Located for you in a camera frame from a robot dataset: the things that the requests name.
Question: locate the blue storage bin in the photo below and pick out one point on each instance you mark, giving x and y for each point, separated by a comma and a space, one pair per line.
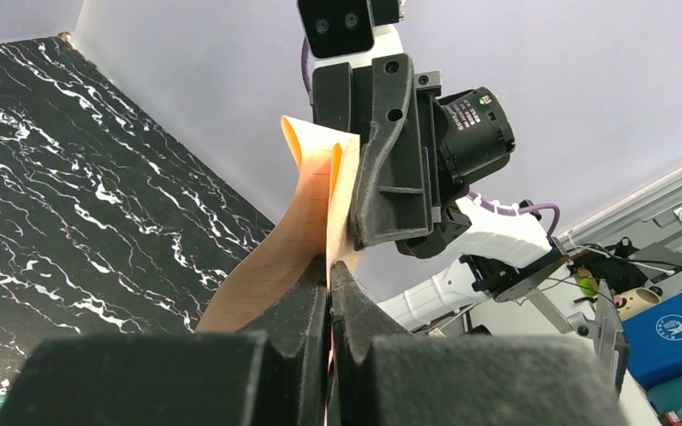
655, 340

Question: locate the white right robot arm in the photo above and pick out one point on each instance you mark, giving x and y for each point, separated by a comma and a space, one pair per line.
504, 254

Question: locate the peach lined letter paper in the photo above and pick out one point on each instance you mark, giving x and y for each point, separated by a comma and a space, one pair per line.
315, 224

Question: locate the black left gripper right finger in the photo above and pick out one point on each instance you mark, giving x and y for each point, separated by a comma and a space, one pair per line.
387, 376

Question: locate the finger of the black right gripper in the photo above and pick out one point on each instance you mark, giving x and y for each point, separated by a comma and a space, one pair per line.
391, 201

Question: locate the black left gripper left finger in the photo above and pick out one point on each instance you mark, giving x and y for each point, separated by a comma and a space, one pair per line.
273, 371

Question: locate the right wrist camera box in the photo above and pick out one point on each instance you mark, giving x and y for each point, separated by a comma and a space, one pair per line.
336, 28

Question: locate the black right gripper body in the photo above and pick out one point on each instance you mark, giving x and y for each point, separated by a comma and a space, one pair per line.
465, 137

